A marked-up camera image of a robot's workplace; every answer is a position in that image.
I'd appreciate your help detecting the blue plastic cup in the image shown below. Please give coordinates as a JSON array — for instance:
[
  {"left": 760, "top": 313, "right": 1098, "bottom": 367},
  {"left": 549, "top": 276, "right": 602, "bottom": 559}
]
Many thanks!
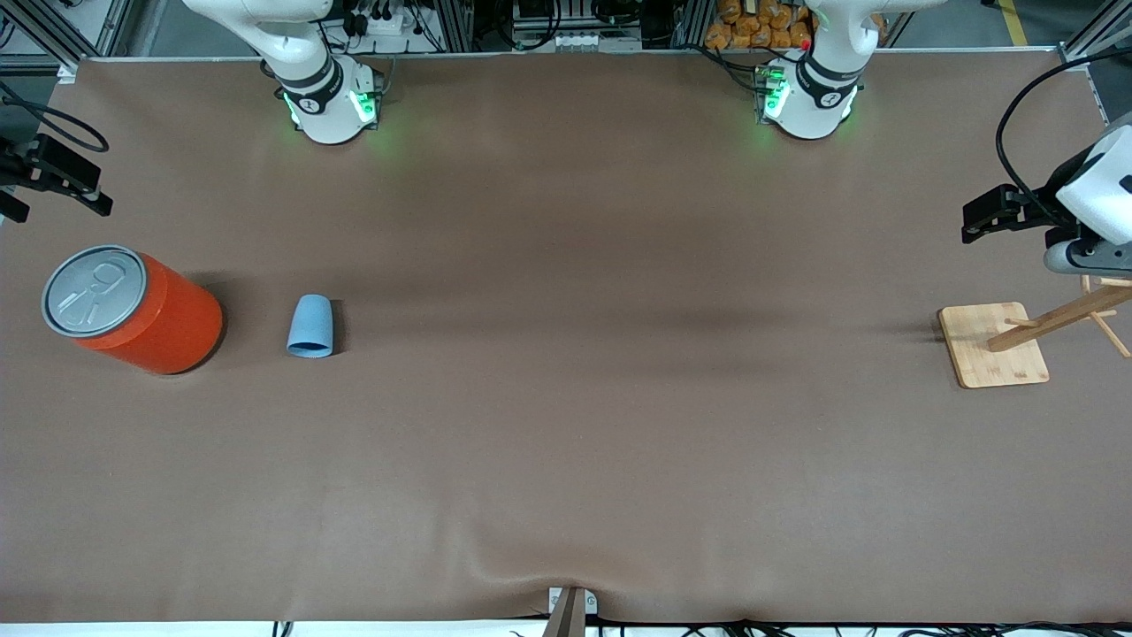
[{"left": 286, "top": 294, "right": 335, "bottom": 359}]

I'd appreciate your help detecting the wooden mug tree stand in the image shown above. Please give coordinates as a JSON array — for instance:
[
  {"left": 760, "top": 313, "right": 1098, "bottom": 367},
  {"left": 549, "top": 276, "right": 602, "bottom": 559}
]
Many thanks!
[{"left": 937, "top": 274, "right": 1132, "bottom": 390}]

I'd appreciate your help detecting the red can with grey lid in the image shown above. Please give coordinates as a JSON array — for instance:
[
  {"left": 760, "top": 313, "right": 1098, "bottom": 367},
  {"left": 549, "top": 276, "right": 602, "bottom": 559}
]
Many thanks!
[{"left": 41, "top": 244, "right": 225, "bottom": 376}]

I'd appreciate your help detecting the orange snack bag pile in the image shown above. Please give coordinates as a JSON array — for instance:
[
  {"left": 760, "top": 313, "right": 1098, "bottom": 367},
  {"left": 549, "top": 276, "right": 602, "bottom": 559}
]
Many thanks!
[{"left": 705, "top": 0, "right": 815, "bottom": 51}]

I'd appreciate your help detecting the white power strip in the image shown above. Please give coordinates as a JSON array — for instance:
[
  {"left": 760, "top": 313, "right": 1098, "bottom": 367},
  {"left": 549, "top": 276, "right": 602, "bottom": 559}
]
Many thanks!
[{"left": 347, "top": 7, "right": 417, "bottom": 38}]

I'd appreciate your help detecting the brown table mat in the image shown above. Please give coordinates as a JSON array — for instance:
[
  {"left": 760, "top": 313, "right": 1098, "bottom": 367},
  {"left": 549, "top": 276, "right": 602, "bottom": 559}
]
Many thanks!
[{"left": 0, "top": 51, "right": 1132, "bottom": 625}]

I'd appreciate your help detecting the white terminal strip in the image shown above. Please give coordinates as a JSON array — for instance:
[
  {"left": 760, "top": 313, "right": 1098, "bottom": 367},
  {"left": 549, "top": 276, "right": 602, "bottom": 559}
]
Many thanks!
[{"left": 548, "top": 33, "right": 642, "bottom": 52}]

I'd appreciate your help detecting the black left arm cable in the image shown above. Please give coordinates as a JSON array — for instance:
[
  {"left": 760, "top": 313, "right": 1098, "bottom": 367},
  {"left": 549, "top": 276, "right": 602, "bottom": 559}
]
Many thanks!
[{"left": 996, "top": 49, "right": 1132, "bottom": 229}]

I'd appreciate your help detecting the aluminium frame profile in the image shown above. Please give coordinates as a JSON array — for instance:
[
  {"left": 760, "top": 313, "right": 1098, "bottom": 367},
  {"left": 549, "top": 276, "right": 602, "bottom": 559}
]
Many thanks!
[
  {"left": 669, "top": 0, "right": 713, "bottom": 50},
  {"left": 0, "top": 0, "right": 134, "bottom": 72},
  {"left": 433, "top": 0, "right": 474, "bottom": 52},
  {"left": 1061, "top": 19, "right": 1132, "bottom": 65}
]

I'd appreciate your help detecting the black base cable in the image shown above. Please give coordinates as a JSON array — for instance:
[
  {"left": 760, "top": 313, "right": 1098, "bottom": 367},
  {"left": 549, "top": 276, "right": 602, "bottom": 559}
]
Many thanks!
[{"left": 699, "top": 42, "right": 772, "bottom": 91}]

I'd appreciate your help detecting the metal clamp bracket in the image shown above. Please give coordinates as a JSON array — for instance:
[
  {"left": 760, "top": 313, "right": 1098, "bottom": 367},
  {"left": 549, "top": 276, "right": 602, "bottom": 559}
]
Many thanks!
[{"left": 548, "top": 587, "right": 598, "bottom": 618}]

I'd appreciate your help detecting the brown camera pole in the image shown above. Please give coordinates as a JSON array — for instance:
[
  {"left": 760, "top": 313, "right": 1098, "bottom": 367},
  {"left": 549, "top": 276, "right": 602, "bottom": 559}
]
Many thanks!
[{"left": 541, "top": 588, "right": 586, "bottom": 637}]

